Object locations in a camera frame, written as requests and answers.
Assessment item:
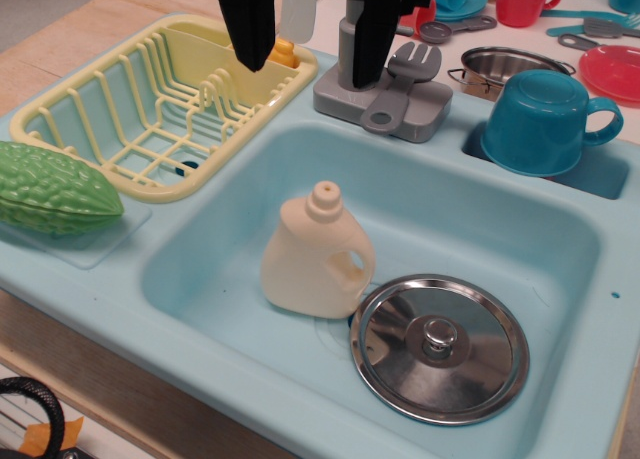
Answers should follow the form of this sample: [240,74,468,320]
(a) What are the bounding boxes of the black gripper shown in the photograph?
[218,0,431,89]

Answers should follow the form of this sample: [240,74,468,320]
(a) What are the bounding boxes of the cream detergent bottle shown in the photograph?
[260,181,376,319]

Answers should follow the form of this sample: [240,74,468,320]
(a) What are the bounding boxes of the yellow drying rack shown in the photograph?
[9,14,318,203]

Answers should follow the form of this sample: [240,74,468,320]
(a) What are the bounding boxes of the light blue toy sink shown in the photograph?
[0,12,640,459]

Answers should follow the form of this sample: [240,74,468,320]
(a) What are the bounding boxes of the white translucent bottle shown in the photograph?
[279,0,317,44]

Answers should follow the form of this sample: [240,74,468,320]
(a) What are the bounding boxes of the yellow small bottle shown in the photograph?
[268,38,300,69]

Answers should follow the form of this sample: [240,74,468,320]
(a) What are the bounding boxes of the red cup behind faucet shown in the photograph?
[399,0,437,38]

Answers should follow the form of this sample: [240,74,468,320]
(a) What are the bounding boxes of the grey toy fork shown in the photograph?
[360,42,442,135]

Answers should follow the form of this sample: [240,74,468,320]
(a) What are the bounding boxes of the grey toy spoon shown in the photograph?
[418,15,498,45]

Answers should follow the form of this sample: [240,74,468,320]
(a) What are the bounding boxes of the grey toy faucet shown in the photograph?
[313,0,453,143]

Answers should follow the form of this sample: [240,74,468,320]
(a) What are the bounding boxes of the blue saucer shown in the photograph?
[435,0,488,22]

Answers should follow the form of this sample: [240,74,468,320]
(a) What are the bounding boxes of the steel pot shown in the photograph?
[447,46,576,102]

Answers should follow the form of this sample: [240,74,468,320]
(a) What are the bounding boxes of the blue upside-down cup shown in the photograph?
[480,69,624,177]

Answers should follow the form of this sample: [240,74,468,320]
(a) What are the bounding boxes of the grey toy spatula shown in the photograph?
[557,18,639,51]

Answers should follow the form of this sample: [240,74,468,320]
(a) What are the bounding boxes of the red plate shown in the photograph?
[579,45,639,105]

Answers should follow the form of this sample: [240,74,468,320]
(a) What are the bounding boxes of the blue toy knife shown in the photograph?
[541,9,639,24]

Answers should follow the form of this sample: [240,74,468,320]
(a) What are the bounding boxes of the green bitter gourd toy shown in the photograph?
[1,142,124,235]

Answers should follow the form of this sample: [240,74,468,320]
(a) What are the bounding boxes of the steel pot lid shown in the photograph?
[350,274,529,426]

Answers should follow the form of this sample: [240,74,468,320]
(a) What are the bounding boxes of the orange tape piece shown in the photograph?
[18,417,84,457]

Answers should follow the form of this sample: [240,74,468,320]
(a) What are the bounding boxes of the black cable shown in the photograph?
[0,377,67,459]

